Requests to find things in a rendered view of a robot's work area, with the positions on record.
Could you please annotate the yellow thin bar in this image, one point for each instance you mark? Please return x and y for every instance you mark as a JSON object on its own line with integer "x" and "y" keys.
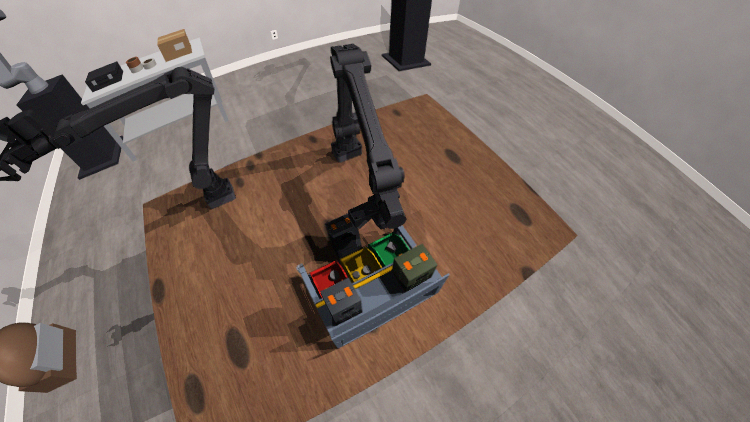
{"x": 363, "y": 282}

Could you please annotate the red open bin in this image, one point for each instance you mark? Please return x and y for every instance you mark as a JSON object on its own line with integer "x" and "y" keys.
{"x": 322, "y": 275}

